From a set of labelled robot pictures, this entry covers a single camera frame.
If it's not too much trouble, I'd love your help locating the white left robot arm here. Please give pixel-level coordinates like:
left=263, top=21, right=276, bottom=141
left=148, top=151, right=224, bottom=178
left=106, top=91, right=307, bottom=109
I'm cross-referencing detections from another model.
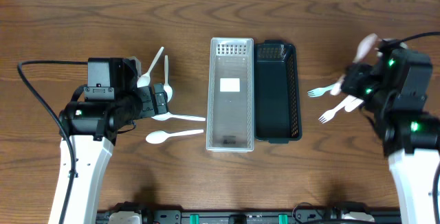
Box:
left=49, top=84, right=167, bottom=223

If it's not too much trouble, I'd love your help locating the white plastic spoon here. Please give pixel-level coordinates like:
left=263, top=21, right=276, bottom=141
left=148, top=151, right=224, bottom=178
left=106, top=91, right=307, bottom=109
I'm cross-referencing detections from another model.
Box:
left=153, top=112, right=206, bottom=122
left=137, top=47, right=164, bottom=88
left=164, top=55, right=173, bottom=102
left=330, top=34, right=378, bottom=96

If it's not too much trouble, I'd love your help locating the white plastic fork hidden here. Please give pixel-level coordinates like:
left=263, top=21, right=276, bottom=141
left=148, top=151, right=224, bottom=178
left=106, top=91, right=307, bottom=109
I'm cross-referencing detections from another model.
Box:
left=344, top=98, right=364, bottom=113

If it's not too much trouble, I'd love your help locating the white plastic spoon upright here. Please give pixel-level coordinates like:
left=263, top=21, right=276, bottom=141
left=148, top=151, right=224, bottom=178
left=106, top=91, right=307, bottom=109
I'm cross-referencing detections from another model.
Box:
left=164, top=55, right=173, bottom=102

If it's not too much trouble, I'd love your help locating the black plastic basket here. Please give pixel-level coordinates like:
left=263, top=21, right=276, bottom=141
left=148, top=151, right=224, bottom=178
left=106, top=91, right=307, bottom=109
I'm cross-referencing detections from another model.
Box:
left=254, top=40, right=302, bottom=144

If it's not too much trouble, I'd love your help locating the white plastic fork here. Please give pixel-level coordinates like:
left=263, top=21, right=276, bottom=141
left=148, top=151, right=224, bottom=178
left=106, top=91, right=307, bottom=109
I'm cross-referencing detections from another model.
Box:
left=307, top=84, right=335, bottom=98
left=318, top=96, right=356, bottom=124

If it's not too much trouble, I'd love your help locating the black rail with green clips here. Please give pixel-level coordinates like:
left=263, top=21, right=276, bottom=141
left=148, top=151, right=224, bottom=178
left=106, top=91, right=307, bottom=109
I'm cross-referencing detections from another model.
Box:
left=95, top=202, right=402, bottom=224

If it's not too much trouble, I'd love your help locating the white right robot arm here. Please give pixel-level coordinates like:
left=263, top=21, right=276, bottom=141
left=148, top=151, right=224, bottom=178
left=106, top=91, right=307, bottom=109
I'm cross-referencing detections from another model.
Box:
left=342, top=63, right=439, bottom=223

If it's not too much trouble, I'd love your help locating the clear plastic basket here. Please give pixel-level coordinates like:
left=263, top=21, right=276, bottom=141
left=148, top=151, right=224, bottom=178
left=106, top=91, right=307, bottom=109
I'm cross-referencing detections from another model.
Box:
left=206, top=37, right=254, bottom=153

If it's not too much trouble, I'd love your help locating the white plastic spoon lowest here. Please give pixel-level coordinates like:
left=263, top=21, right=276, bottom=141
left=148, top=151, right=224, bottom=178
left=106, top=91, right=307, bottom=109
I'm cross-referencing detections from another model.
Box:
left=145, top=129, right=204, bottom=144

